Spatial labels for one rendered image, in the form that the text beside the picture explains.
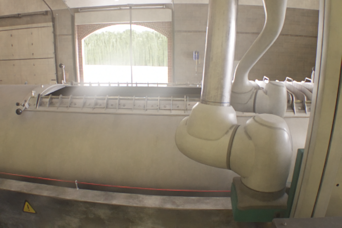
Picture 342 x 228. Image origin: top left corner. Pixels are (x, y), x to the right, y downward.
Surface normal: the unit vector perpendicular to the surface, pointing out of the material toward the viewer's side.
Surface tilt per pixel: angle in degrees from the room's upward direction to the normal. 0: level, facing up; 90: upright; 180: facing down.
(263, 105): 93
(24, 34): 90
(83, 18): 90
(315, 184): 90
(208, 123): 76
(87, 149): 57
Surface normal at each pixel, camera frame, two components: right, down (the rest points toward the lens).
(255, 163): -0.68, 0.19
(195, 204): -0.01, -0.97
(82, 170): -0.07, -0.11
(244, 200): -0.21, -0.90
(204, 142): -0.47, -0.15
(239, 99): -0.48, 0.44
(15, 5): -0.07, 0.24
